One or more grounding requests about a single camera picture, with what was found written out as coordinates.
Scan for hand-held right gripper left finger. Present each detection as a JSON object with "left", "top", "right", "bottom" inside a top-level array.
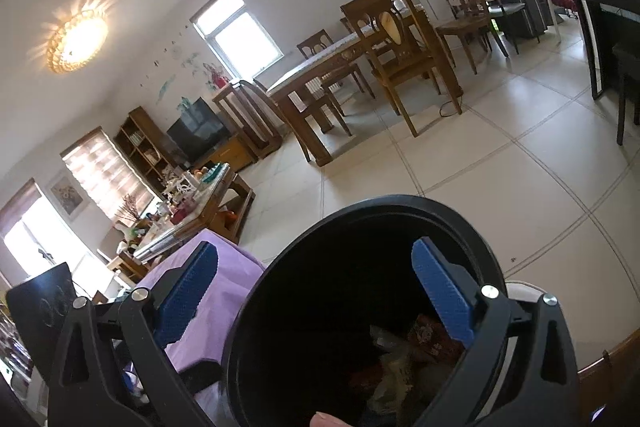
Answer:
[{"left": 47, "top": 241, "right": 218, "bottom": 427}]

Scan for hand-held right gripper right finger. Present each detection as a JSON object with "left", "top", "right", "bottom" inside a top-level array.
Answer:
[{"left": 411, "top": 238, "right": 583, "bottom": 427}]

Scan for red patterned wrapper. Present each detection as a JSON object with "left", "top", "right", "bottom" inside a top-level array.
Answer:
[{"left": 406, "top": 314, "right": 464, "bottom": 364}]

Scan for cream milk powder wrapper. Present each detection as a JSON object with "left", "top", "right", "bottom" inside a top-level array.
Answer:
[{"left": 369, "top": 349, "right": 427, "bottom": 414}]

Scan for black trash bin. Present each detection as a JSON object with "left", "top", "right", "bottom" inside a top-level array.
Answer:
[{"left": 220, "top": 193, "right": 509, "bottom": 427}]

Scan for person's right hand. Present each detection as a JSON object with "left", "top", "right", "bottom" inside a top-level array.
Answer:
[{"left": 310, "top": 412, "right": 347, "bottom": 427}]

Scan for purple tablecloth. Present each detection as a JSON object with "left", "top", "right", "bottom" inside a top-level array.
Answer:
[{"left": 134, "top": 229, "right": 267, "bottom": 376}]

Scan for large bright window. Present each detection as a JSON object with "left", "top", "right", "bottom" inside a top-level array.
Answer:
[{"left": 0, "top": 179, "right": 102, "bottom": 299}]

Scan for wooden coffee table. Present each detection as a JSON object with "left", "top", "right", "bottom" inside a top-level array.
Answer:
[{"left": 119, "top": 163, "right": 257, "bottom": 279}]

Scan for pink blossom branches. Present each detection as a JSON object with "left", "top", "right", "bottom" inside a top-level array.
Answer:
[{"left": 119, "top": 193, "right": 152, "bottom": 229}]

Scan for white openwork basket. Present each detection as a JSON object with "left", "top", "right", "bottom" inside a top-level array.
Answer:
[{"left": 162, "top": 174, "right": 198, "bottom": 202}]

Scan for framed sunflower picture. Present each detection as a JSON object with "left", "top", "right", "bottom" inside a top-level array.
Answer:
[{"left": 45, "top": 169, "right": 92, "bottom": 222}]

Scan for striped window blind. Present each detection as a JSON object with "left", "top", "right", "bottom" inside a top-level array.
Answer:
[{"left": 60, "top": 127, "right": 157, "bottom": 224}]

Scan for wooden bookshelf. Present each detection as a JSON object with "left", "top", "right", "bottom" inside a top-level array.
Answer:
[{"left": 113, "top": 106, "right": 177, "bottom": 194}]

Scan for black television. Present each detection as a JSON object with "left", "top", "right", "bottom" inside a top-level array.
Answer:
[{"left": 166, "top": 97, "right": 227, "bottom": 164}]

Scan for tall wooden plant stand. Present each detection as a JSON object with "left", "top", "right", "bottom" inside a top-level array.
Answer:
[{"left": 212, "top": 83, "right": 283, "bottom": 161}]

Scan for wooden dining chair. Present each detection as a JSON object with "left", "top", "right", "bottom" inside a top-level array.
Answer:
[
  {"left": 240, "top": 79, "right": 352, "bottom": 138},
  {"left": 296, "top": 29, "right": 377, "bottom": 101},
  {"left": 446, "top": 0, "right": 509, "bottom": 74},
  {"left": 341, "top": 0, "right": 464, "bottom": 138}
]

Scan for wooden dining table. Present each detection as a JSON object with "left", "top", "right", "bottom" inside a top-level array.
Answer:
[{"left": 266, "top": 7, "right": 462, "bottom": 166}]

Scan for small white window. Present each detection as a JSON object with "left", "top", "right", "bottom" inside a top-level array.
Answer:
[{"left": 189, "top": 0, "right": 284, "bottom": 81}]

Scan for flat round ceiling lamp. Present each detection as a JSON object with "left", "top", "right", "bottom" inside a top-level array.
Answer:
[{"left": 46, "top": 8, "right": 109, "bottom": 74}]

